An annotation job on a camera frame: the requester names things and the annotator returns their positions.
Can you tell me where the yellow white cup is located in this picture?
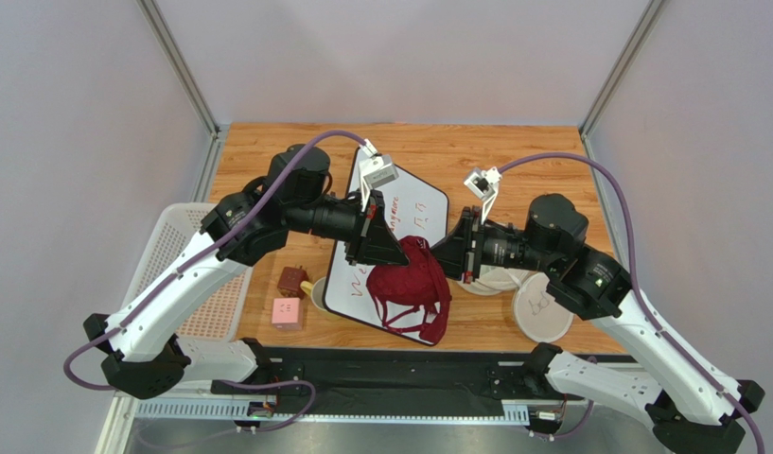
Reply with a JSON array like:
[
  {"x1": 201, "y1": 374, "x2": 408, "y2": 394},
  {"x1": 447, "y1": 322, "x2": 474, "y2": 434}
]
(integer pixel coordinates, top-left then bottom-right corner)
[{"x1": 300, "y1": 277, "x2": 338, "y2": 320}]

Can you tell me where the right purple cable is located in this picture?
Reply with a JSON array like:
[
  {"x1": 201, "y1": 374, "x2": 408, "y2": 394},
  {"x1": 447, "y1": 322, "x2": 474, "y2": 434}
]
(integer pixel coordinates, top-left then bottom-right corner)
[{"x1": 499, "y1": 152, "x2": 766, "y2": 454}]

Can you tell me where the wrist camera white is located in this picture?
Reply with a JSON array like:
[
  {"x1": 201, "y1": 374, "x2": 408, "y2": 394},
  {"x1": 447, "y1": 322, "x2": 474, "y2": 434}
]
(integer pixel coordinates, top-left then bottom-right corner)
[
  {"x1": 464, "y1": 166, "x2": 502, "y2": 224},
  {"x1": 358, "y1": 154, "x2": 399, "y2": 202}
]

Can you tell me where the purple cable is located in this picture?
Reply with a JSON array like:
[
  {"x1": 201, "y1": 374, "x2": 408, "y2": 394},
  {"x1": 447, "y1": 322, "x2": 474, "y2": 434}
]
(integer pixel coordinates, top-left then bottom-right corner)
[
  {"x1": 63, "y1": 130, "x2": 368, "y2": 434},
  {"x1": 499, "y1": 152, "x2": 766, "y2": 454}
]

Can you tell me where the whiteboard with red writing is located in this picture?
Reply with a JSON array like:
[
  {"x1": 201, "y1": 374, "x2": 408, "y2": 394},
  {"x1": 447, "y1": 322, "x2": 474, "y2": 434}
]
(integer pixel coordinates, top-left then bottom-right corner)
[{"x1": 323, "y1": 149, "x2": 451, "y2": 346}]

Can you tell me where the pink eraser block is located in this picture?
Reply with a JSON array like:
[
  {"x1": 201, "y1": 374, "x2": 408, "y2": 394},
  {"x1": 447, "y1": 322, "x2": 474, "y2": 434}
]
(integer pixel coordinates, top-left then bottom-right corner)
[{"x1": 271, "y1": 297, "x2": 304, "y2": 330}]

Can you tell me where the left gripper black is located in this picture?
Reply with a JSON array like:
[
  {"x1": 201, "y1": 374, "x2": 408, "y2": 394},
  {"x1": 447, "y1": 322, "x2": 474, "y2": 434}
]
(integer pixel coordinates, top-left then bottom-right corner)
[{"x1": 287, "y1": 186, "x2": 411, "y2": 266}]

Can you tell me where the white mesh laundry bag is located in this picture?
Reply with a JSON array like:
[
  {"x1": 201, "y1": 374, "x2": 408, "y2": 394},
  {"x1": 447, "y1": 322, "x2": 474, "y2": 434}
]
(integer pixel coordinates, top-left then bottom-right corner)
[{"x1": 458, "y1": 266, "x2": 573, "y2": 343}]

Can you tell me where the dark red power adapter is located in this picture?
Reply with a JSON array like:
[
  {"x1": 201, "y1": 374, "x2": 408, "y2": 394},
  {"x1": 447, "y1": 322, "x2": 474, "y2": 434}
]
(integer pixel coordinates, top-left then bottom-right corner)
[{"x1": 276, "y1": 267, "x2": 308, "y2": 299}]

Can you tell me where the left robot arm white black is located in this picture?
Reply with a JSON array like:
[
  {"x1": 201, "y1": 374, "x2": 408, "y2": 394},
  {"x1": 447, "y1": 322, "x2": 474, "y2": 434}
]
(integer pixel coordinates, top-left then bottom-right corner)
[{"x1": 84, "y1": 143, "x2": 409, "y2": 399}]

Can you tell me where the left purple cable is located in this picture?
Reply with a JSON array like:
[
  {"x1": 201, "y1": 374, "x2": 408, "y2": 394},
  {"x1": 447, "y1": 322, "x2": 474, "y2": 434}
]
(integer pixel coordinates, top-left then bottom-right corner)
[{"x1": 63, "y1": 130, "x2": 368, "y2": 434}]

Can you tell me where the dark red bra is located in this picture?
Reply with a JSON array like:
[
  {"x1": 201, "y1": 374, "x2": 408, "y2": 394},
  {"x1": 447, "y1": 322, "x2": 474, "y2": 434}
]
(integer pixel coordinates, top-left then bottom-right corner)
[{"x1": 366, "y1": 236, "x2": 452, "y2": 346}]

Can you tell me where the white plastic basket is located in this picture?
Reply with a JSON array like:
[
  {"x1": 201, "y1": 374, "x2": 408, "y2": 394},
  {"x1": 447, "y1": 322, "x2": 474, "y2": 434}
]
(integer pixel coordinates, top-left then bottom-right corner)
[{"x1": 121, "y1": 202, "x2": 253, "y2": 342}]

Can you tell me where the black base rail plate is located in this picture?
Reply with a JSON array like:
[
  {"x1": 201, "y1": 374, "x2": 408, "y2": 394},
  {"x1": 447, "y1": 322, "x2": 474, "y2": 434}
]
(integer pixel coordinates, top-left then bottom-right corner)
[{"x1": 209, "y1": 344, "x2": 567, "y2": 417}]

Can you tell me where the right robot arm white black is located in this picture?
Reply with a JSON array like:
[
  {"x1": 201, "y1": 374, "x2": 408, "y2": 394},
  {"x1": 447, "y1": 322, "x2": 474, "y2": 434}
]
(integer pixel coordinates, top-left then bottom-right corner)
[{"x1": 432, "y1": 194, "x2": 764, "y2": 453}]

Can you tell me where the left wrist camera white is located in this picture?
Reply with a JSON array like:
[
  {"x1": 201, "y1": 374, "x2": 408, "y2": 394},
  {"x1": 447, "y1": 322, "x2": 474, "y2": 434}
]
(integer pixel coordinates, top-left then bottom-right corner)
[{"x1": 358, "y1": 154, "x2": 399, "y2": 202}]

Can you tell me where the aluminium frame rail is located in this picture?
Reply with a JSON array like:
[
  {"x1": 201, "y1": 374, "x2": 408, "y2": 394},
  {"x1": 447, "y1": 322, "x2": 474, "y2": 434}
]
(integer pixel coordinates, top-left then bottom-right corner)
[{"x1": 96, "y1": 383, "x2": 661, "y2": 453}]

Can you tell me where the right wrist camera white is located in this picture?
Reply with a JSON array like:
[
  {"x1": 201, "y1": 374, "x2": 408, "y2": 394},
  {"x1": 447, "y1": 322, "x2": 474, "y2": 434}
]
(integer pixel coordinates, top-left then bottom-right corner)
[{"x1": 464, "y1": 166, "x2": 502, "y2": 224}]

